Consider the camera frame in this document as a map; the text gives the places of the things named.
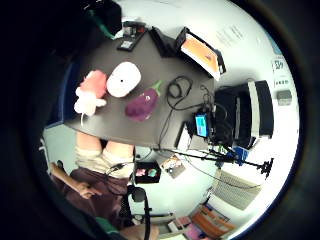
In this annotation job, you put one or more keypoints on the white round plush toy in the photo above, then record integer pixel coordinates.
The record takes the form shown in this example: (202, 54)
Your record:
(123, 79)

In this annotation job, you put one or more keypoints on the printed picture card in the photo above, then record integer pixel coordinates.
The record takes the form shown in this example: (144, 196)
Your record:
(173, 166)

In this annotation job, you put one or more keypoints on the black folded stand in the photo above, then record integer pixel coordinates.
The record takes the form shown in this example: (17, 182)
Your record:
(161, 41)

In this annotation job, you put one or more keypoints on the black computer case, white stripe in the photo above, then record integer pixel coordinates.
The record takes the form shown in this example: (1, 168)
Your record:
(245, 113)

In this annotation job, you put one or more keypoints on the black tripod stand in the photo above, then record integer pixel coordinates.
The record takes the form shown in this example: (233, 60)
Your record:
(226, 158)

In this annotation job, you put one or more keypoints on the black device with white label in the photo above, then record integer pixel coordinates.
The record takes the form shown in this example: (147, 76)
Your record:
(131, 36)

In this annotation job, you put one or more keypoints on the pink and white plush toy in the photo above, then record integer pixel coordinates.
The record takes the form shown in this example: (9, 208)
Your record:
(90, 90)

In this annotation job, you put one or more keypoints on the small black device, blue screen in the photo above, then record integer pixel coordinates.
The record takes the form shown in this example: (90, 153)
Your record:
(201, 125)

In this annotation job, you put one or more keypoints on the blue box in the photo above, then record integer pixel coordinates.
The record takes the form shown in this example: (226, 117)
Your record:
(240, 155)

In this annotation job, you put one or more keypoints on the grey wall box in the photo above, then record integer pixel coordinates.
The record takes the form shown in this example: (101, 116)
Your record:
(284, 97)

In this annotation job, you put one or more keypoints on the the person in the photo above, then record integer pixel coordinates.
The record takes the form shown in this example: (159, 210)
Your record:
(100, 180)

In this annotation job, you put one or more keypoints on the orange box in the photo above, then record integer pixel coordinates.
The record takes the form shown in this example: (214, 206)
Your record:
(213, 221)

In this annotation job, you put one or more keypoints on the purple eggplant plush toy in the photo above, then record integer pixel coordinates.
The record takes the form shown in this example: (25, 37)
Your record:
(142, 104)

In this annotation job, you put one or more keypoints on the white wall sign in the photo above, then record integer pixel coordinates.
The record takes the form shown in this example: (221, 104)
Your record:
(279, 65)

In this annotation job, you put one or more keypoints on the white ribbed panel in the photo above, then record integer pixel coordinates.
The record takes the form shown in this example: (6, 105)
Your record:
(235, 190)

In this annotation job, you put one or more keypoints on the black box with colourful toys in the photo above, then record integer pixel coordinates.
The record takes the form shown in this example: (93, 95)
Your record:
(147, 172)

